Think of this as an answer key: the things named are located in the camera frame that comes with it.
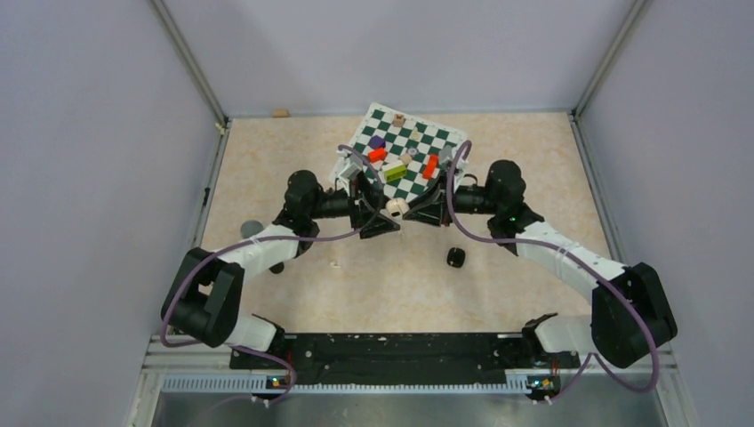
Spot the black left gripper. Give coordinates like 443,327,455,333
309,171,400,238

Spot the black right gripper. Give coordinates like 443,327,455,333
404,171,501,227

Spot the black earbud charging case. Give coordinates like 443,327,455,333
446,247,467,269

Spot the white earbud charging case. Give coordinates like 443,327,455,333
385,197,410,220

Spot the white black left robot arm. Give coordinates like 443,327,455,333
160,170,400,368

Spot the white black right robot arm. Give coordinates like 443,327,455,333
403,160,678,368

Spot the red toy brick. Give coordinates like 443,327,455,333
368,147,388,164
421,154,439,181

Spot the green white toy brick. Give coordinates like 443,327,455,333
381,161,407,182

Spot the green white chessboard mat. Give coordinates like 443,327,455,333
348,102,468,217

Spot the purple toy brick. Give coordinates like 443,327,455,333
368,135,386,149

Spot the brown wooden chess piece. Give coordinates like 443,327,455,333
392,114,405,128

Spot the black cylinder on table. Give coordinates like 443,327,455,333
240,220,285,275

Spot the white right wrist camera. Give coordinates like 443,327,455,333
437,144,456,169

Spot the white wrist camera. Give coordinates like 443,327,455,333
335,156,363,182
437,144,456,169

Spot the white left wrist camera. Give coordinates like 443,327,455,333
335,156,363,182

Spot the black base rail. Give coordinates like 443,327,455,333
229,333,581,386

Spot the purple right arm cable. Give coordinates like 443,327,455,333
445,139,661,405

